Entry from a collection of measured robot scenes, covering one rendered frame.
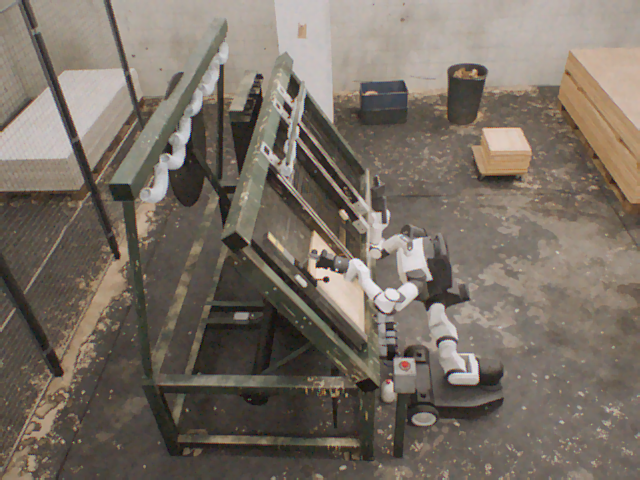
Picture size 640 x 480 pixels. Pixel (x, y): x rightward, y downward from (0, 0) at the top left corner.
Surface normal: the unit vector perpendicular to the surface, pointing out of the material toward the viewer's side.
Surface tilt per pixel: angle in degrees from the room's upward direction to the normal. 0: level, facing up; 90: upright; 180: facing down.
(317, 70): 90
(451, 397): 0
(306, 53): 90
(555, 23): 90
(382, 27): 90
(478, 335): 0
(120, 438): 0
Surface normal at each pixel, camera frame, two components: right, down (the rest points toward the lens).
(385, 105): 0.04, 0.63
